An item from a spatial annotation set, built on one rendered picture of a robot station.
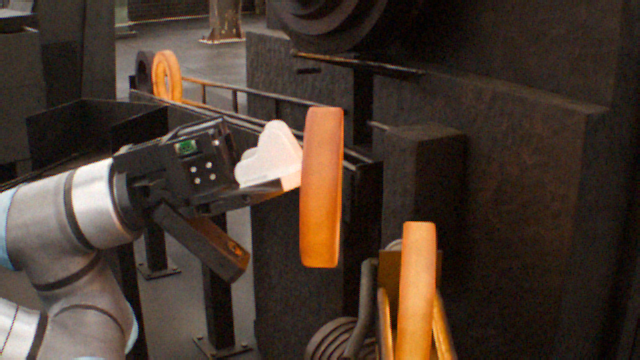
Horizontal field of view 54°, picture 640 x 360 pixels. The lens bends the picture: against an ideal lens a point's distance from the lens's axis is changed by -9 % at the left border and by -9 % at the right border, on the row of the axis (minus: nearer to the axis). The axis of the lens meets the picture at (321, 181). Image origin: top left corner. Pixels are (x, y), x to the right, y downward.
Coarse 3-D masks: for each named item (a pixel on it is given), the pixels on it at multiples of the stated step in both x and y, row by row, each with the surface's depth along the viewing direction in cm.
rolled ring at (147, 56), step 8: (136, 56) 209; (144, 56) 201; (152, 56) 200; (136, 64) 210; (144, 64) 210; (152, 64) 199; (136, 72) 211; (144, 72) 212; (136, 80) 213; (144, 80) 212; (152, 80) 199; (144, 88) 212; (152, 88) 200
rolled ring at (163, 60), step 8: (160, 56) 188; (168, 56) 185; (160, 64) 193; (168, 64) 184; (176, 64) 185; (152, 72) 197; (160, 72) 196; (168, 72) 184; (176, 72) 184; (160, 80) 197; (168, 80) 185; (176, 80) 184; (160, 88) 197; (176, 88) 185; (160, 96) 196; (168, 96) 187; (176, 96) 186
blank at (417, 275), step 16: (416, 224) 68; (432, 224) 69; (416, 240) 65; (432, 240) 65; (416, 256) 64; (432, 256) 64; (400, 272) 63; (416, 272) 63; (432, 272) 63; (400, 288) 63; (416, 288) 62; (432, 288) 62; (400, 304) 62; (416, 304) 62; (432, 304) 62; (400, 320) 62; (416, 320) 62; (400, 336) 63; (416, 336) 63; (400, 352) 64; (416, 352) 64
